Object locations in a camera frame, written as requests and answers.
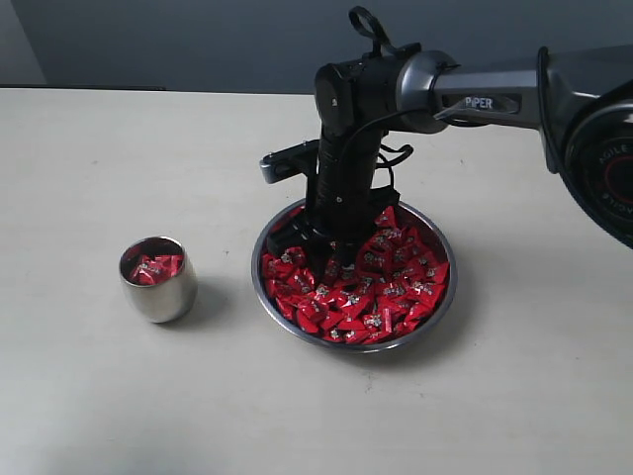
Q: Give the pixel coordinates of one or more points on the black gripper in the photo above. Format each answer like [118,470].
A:
[341,204]

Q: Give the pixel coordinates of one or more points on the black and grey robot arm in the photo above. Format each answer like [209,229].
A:
[579,102]

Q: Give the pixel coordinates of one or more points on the pile of red wrapped candies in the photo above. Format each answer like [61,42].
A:
[398,281]

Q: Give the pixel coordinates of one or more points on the stainless steel bowl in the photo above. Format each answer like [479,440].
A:
[410,216]

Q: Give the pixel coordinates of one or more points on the stainless steel cup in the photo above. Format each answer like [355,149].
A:
[168,301]

